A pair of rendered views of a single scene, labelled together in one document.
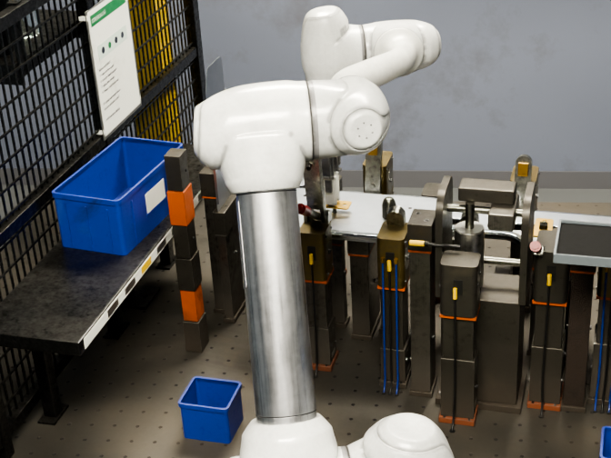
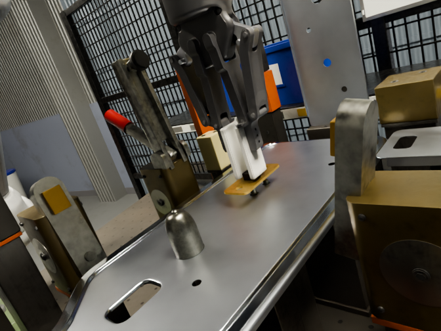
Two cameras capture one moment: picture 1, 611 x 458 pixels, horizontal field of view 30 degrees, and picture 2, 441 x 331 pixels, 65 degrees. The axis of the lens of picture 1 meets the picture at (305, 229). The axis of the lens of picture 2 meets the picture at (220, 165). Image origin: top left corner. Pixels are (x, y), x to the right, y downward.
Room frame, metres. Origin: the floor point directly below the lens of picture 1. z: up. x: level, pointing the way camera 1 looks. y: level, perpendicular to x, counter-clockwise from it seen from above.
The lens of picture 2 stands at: (2.47, -0.45, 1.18)
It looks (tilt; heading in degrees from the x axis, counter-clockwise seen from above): 17 degrees down; 118
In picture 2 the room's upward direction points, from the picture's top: 18 degrees counter-clockwise
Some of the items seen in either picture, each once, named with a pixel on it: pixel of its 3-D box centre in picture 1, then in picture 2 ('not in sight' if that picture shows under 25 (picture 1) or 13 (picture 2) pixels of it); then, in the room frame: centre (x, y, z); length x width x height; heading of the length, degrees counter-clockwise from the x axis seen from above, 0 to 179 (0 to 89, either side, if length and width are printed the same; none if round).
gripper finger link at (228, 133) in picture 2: (329, 190); (236, 150); (2.29, -0.06, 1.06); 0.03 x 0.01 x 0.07; 73
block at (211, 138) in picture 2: not in sight; (240, 226); (2.20, 0.04, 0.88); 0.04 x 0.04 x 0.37; 73
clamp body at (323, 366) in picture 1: (316, 300); (193, 252); (2.13, -0.02, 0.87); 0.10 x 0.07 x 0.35; 163
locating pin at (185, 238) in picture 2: (389, 209); (184, 236); (2.26, -0.19, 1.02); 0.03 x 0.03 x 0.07
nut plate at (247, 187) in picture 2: (332, 202); (251, 175); (2.30, -0.06, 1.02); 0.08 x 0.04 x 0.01; 73
